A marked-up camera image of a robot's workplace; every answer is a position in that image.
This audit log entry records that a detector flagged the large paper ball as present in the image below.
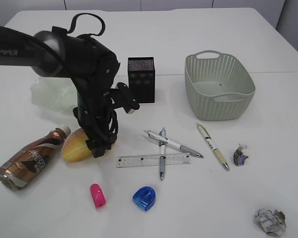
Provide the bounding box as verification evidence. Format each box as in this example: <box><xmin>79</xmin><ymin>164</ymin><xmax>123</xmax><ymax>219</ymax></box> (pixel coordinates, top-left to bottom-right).
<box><xmin>255</xmin><ymin>208</ymin><xmax>287</xmax><ymax>237</ymax></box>

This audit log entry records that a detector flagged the clear plastic ruler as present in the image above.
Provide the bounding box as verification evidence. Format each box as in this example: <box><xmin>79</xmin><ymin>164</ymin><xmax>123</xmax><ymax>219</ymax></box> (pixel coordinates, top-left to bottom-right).
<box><xmin>116</xmin><ymin>153</ymin><xmax>191</xmax><ymax>168</ymax></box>

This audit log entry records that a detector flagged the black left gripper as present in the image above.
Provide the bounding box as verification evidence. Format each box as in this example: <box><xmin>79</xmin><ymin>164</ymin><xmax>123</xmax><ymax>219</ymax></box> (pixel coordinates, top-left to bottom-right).
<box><xmin>73</xmin><ymin>74</ymin><xmax>119</xmax><ymax>158</ymax></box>

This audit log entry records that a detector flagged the black mesh pen holder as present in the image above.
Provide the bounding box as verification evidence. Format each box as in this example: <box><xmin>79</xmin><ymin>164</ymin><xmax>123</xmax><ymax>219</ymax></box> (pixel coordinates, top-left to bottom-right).
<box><xmin>127</xmin><ymin>57</ymin><xmax>155</xmax><ymax>104</ymax></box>

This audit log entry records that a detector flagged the yellow bread roll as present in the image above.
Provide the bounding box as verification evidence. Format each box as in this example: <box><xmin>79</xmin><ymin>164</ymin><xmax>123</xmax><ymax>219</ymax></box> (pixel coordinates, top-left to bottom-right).
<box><xmin>61</xmin><ymin>128</ymin><xmax>92</xmax><ymax>163</ymax></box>

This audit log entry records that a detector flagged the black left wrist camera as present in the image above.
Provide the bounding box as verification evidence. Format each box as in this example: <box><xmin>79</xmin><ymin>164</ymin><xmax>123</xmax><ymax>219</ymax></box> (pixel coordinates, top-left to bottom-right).
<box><xmin>109</xmin><ymin>82</ymin><xmax>140</xmax><ymax>114</ymax></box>

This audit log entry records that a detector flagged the small paper piece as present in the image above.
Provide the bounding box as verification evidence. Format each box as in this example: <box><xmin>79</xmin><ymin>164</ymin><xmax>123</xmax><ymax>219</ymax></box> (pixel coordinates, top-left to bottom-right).
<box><xmin>233</xmin><ymin>143</ymin><xmax>248</xmax><ymax>166</ymax></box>

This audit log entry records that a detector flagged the blue patterned pen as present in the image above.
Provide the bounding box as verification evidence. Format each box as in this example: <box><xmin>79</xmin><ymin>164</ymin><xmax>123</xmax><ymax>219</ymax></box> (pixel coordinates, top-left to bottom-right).
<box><xmin>159</xmin><ymin>126</ymin><xmax>168</xmax><ymax>181</ymax></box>

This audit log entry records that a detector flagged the green plastic woven basket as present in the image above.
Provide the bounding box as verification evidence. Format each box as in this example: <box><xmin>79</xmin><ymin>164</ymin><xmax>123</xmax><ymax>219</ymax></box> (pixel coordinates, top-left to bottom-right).
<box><xmin>184</xmin><ymin>50</ymin><xmax>256</xmax><ymax>121</ymax></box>

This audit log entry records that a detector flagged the white grey ballpoint pen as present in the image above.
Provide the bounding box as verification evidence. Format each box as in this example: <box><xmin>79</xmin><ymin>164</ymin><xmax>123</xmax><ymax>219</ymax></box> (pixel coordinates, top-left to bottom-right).
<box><xmin>144</xmin><ymin>130</ymin><xmax>204</xmax><ymax>158</ymax></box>

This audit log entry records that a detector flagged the cream ballpoint pen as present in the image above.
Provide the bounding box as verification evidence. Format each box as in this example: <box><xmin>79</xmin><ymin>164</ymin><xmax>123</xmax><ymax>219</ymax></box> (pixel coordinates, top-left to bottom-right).
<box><xmin>197</xmin><ymin>123</ymin><xmax>230</xmax><ymax>171</ymax></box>

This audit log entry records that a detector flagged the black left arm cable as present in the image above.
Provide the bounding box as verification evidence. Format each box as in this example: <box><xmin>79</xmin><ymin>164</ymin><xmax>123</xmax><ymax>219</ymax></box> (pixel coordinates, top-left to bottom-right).
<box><xmin>67</xmin><ymin>13</ymin><xmax>107</xmax><ymax>37</ymax></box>

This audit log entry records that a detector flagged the frosted green wavy plate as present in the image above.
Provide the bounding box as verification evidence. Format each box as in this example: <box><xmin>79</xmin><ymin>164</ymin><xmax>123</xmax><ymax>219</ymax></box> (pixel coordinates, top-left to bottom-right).
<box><xmin>30</xmin><ymin>77</ymin><xmax>77</xmax><ymax>115</ymax></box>

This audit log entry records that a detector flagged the brown coffee bottle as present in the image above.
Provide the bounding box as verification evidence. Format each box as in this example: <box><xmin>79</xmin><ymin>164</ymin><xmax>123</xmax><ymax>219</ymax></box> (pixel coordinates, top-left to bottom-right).
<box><xmin>0</xmin><ymin>125</ymin><xmax>71</xmax><ymax>191</ymax></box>

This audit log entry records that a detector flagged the pink pencil sharpener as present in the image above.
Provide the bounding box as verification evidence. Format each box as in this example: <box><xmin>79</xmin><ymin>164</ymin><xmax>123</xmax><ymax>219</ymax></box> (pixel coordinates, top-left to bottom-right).
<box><xmin>90</xmin><ymin>183</ymin><xmax>106</xmax><ymax>209</ymax></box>

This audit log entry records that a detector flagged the blue pencil sharpener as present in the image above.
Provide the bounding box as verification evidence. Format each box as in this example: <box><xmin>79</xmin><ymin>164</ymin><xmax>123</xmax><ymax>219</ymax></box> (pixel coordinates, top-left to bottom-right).
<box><xmin>133</xmin><ymin>186</ymin><xmax>155</xmax><ymax>210</ymax></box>

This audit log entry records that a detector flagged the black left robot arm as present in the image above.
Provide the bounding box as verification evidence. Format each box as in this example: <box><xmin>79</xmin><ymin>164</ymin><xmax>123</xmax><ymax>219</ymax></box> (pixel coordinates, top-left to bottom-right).
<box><xmin>0</xmin><ymin>26</ymin><xmax>120</xmax><ymax>158</ymax></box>

